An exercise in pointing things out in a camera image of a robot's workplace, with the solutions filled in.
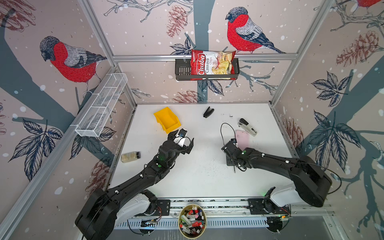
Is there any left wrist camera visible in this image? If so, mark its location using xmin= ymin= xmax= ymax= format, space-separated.
xmin=174 ymin=129 xmax=188 ymax=147

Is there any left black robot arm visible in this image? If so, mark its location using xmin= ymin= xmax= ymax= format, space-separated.
xmin=75 ymin=130 xmax=194 ymax=240

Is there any red cassava chips bag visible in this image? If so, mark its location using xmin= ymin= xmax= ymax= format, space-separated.
xmin=191 ymin=50 xmax=236 ymax=76

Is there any grey black stapler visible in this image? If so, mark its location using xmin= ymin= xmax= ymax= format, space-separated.
xmin=238 ymin=118 xmax=257 ymax=137

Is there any small black stapler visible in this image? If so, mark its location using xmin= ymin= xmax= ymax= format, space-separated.
xmin=203 ymin=107 xmax=215 ymax=118

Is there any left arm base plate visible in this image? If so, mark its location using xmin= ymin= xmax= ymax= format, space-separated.
xmin=144 ymin=200 xmax=171 ymax=217

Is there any white wire mesh shelf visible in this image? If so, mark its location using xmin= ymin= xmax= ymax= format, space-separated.
xmin=75 ymin=73 xmax=128 ymax=138

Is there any round tub of markers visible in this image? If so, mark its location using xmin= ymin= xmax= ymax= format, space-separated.
xmin=178 ymin=204 xmax=208 ymax=240

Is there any yellow plastic bin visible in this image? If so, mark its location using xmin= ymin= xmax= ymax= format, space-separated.
xmin=154 ymin=107 xmax=181 ymax=134

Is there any small clear jar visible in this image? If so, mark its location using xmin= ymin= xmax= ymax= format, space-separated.
xmin=121 ymin=152 xmax=141 ymax=163

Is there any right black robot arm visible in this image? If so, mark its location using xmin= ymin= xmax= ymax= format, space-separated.
xmin=222 ymin=142 xmax=332 ymax=208

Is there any black wall basket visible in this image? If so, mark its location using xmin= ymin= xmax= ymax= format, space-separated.
xmin=175 ymin=58 xmax=240 ymax=81

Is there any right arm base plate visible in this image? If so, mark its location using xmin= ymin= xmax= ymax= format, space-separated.
xmin=247 ymin=198 xmax=291 ymax=215

